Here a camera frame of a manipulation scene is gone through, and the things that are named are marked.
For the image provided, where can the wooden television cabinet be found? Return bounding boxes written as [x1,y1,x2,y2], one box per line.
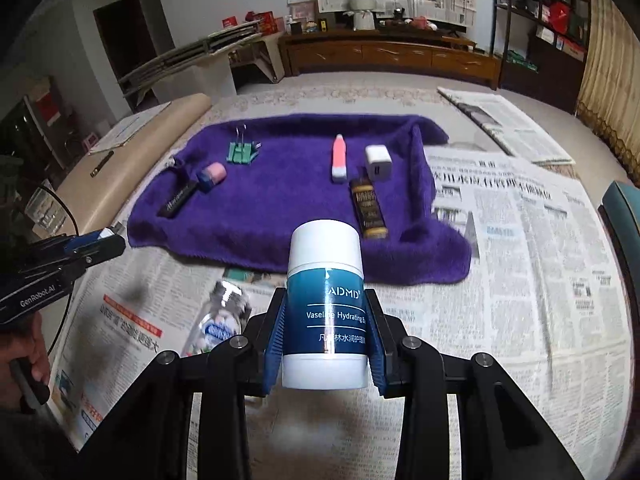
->
[277,30,501,91]

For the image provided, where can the spread newspaper sheets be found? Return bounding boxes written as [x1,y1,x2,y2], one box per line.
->
[50,152,633,480]

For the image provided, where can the light wooden side table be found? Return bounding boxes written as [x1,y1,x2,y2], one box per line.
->
[32,92,211,238]

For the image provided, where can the beige curtain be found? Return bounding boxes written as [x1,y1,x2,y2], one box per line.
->
[575,0,640,186]

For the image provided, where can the white paper sheets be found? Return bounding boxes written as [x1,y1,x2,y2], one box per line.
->
[87,101,173,155]

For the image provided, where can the wrapped flower bouquet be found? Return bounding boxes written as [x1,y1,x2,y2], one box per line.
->
[345,0,386,31]

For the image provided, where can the person's left hand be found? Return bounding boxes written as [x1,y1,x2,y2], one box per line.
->
[0,312,53,391]

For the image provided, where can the black and gold pen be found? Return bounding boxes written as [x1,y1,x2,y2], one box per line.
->
[90,150,116,177]

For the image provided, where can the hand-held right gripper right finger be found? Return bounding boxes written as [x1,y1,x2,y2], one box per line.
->
[362,287,586,480]

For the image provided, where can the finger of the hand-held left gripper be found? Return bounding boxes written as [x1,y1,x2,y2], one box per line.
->
[47,234,127,282]
[25,227,121,262]

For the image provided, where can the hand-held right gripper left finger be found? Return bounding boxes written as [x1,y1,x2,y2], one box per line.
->
[75,287,288,480]

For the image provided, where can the dark shelf unit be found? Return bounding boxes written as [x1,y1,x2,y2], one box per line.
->
[492,0,591,106]

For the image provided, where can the green binder clip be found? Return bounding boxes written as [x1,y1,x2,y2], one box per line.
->
[227,124,263,165]

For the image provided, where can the black rectangular lighter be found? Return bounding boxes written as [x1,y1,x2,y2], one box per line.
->
[157,180,200,218]

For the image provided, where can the clear pill bottle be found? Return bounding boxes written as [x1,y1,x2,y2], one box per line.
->
[182,280,253,358]

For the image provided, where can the teal and white balm stick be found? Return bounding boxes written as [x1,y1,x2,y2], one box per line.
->
[281,220,370,391]

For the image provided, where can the grey folded tables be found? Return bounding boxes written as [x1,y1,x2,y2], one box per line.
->
[117,22,263,96]

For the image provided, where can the person's left forearm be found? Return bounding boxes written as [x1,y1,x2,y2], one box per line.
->
[0,400,81,480]

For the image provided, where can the black cable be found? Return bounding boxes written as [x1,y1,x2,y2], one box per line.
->
[37,185,80,356]

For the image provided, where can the dark doorway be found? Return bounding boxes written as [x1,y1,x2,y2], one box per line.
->
[94,0,161,116]

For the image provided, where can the pink and blue eraser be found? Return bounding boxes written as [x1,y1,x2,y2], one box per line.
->
[196,161,228,193]

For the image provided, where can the purple towel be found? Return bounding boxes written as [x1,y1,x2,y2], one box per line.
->
[127,114,473,286]

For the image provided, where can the teal chair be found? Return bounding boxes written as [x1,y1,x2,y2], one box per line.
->
[597,180,640,281]

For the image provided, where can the dark brown lighter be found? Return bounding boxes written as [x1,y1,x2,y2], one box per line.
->
[349,177,390,241]

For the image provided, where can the white charger plug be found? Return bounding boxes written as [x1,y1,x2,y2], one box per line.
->
[365,145,393,181]

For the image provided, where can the folded newspaper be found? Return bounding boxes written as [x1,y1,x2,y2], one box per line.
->
[437,86,576,166]

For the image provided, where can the pink and white pen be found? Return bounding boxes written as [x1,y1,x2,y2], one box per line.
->
[331,133,349,181]

